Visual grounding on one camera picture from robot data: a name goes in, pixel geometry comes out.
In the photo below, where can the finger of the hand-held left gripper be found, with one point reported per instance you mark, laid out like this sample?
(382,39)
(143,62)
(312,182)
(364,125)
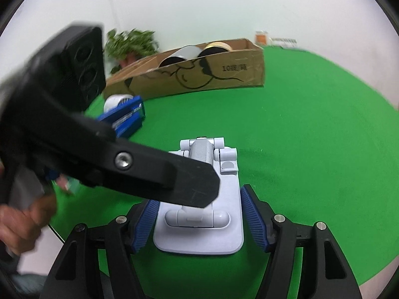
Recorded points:
(124,118)
(162,174)

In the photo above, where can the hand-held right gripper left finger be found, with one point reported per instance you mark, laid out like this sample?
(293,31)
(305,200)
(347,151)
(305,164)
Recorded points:
(141,227)

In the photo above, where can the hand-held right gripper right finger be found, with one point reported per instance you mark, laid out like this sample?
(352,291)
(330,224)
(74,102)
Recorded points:
(254,221)

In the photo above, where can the white folding phone stand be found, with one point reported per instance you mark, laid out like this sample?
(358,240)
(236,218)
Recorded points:
(224,233)

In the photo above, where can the long narrow cardboard box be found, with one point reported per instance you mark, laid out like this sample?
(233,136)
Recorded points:
(218,71)

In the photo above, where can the person's left hand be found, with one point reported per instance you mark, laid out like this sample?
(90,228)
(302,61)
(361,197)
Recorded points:
(18,224)

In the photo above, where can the white cylinder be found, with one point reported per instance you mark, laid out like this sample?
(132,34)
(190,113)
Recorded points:
(115,101)

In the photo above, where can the potted green plant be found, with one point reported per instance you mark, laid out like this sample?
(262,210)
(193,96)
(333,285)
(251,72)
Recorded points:
(131,45)

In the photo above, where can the grey tape roll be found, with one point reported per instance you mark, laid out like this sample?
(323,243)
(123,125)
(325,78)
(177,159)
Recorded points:
(187,52)

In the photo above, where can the green table cloth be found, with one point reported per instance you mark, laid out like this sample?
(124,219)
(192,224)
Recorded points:
(311,146)

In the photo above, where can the brown tape roll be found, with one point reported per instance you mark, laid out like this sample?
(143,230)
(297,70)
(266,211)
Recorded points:
(218,46)

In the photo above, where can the person's leg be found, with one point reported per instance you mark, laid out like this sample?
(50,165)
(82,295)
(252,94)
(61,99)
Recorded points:
(28,285)

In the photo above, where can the orange and white small box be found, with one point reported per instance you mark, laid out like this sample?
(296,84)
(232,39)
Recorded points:
(261,38)

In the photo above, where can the white and green small box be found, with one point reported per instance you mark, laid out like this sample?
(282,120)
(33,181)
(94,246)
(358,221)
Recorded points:
(283,41)

